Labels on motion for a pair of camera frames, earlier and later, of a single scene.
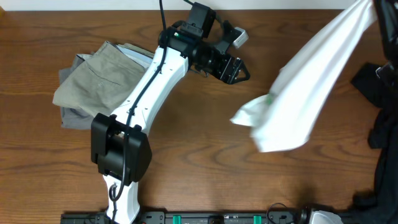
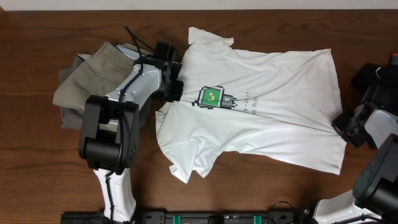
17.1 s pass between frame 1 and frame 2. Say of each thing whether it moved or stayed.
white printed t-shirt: moved
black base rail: stayed
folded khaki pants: stayed
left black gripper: moved
